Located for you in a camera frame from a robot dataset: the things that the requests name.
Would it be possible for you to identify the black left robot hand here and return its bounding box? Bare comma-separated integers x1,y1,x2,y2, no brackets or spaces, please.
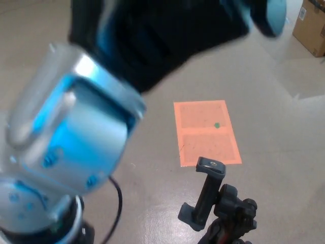
68,0,287,94

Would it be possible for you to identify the black phone stand tripod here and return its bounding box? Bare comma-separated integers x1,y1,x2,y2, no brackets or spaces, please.
178,157,258,244

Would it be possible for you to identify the orange paper sheet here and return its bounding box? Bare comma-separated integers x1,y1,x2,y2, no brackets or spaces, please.
173,100,242,167

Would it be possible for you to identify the brown cardboard box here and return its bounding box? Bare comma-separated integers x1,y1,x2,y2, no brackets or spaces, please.
292,0,325,58

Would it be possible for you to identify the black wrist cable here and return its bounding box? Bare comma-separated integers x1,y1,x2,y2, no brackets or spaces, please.
101,175,124,244

